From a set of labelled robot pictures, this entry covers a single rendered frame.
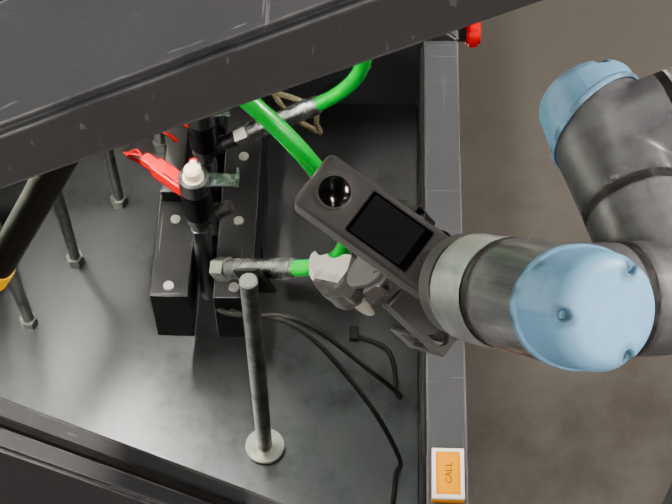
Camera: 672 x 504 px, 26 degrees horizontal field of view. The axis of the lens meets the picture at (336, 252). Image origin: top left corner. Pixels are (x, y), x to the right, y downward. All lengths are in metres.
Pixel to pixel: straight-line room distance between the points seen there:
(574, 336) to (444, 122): 0.74
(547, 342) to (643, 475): 1.58
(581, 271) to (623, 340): 0.05
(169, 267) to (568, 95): 0.55
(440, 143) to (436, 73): 0.10
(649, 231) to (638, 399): 1.56
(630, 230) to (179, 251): 0.60
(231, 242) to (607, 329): 0.65
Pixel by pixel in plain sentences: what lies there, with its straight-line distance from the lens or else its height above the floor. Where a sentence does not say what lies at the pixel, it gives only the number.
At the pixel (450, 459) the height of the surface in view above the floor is 0.96.
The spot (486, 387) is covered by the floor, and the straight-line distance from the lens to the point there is 2.48.
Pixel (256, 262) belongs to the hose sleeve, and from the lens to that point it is 1.23.
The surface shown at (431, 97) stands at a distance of 1.60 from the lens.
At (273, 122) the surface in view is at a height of 1.37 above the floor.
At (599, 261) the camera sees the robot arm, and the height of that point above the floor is 1.47.
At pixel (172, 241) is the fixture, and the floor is 0.98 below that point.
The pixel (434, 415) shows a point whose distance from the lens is 1.39.
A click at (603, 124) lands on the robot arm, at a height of 1.41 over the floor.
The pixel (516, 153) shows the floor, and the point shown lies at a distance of 2.75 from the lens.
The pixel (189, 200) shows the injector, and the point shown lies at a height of 1.09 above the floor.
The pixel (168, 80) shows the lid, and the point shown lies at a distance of 0.64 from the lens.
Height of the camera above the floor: 2.20
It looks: 58 degrees down
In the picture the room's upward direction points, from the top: straight up
